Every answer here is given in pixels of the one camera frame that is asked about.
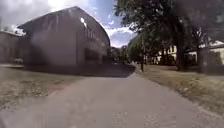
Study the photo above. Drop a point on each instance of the dry grass patch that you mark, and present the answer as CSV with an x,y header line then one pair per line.
x,y
23,86

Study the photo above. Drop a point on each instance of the large pale hall building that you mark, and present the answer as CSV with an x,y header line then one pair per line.
x,y
56,43

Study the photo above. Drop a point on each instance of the grass verge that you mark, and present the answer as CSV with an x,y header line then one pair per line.
x,y
186,85

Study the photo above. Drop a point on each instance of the thin dark pole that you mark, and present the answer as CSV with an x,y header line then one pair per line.
x,y
142,63

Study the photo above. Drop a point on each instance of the pale yellow building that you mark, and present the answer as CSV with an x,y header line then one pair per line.
x,y
216,50

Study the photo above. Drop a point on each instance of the row of distant trees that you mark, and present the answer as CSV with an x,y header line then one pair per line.
x,y
133,50

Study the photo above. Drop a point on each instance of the group of large trees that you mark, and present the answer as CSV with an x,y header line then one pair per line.
x,y
156,20

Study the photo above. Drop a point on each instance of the low dark building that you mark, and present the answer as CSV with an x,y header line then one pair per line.
x,y
8,46

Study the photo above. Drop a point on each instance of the grey asphalt road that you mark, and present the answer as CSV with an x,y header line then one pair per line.
x,y
110,103

